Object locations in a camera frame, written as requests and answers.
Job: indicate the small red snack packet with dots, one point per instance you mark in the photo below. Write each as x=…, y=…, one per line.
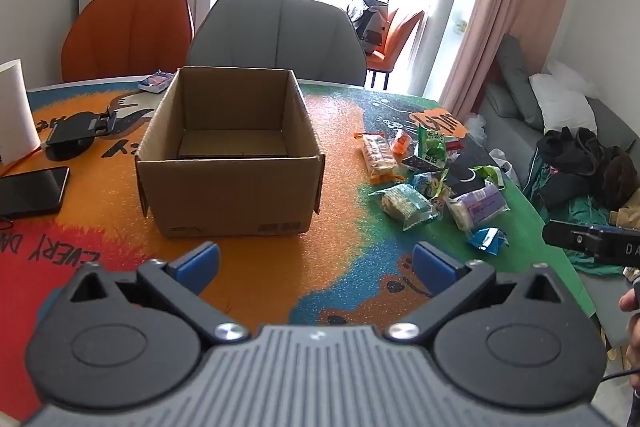
x=452, y=144

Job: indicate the small orange snack packet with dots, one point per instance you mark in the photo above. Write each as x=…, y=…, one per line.
x=402, y=143

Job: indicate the grey black backpack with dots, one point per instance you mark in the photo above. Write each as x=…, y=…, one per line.
x=370, y=24

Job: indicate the black phone stand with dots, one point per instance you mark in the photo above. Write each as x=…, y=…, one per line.
x=70, y=134

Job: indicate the black bag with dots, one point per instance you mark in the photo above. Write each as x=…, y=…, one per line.
x=570, y=162

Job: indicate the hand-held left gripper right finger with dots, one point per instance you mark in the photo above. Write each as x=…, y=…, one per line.
x=432, y=264

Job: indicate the small blue snack packet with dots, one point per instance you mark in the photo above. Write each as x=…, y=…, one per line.
x=487, y=240
x=156, y=82

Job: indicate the orange padded chair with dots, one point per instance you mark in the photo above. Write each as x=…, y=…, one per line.
x=400, y=37
x=125, y=37

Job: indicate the grey sofa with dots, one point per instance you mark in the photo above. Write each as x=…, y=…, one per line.
x=520, y=132

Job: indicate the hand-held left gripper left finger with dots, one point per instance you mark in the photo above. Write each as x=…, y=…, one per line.
x=197, y=264

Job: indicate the white paper roll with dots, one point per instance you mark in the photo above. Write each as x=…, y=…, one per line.
x=15, y=112

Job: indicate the teal cloth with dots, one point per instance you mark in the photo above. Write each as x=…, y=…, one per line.
x=585, y=209

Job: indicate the grey cushion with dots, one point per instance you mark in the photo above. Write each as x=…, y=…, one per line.
x=517, y=77

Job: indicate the small colourful snack packet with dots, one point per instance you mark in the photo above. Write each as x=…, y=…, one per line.
x=429, y=184

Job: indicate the black smartphone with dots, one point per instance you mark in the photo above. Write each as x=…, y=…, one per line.
x=30, y=192

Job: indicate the person's right hand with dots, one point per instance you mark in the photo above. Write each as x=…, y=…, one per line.
x=632, y=302

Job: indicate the white pillow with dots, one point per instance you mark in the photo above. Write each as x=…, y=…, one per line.
x=565, y=107

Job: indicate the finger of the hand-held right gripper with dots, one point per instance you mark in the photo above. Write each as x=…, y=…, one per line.
x=607, y=230
x=565, y=234

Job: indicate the clear biscuit packet orange trim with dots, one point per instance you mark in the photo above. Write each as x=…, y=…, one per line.
x=380, y=154

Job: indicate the pink curtain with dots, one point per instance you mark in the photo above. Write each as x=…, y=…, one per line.
x=505, y=7

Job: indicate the grey padded chair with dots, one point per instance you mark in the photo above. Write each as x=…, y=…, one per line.
x=275, y=37

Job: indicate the purple white snack packet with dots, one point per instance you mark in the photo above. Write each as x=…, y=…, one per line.
x=477, y=206

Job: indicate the black snack packet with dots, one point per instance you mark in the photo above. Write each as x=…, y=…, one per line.
x=422, y=164

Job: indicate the printed cat table mat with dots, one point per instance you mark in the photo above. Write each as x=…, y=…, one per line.
x=340, y=147

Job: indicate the wall socket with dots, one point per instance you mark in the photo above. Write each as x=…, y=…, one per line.
x=460, y=28

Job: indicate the clear cracker packet teal trim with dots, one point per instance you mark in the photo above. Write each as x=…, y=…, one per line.
x=407, y=204

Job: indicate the white plastic bag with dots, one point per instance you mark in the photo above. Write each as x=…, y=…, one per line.
x=505, y=167

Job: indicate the cardboard box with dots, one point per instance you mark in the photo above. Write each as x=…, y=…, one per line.
x=225, y=192

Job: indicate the green snack packet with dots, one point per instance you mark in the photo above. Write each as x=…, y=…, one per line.
x=431, y=147

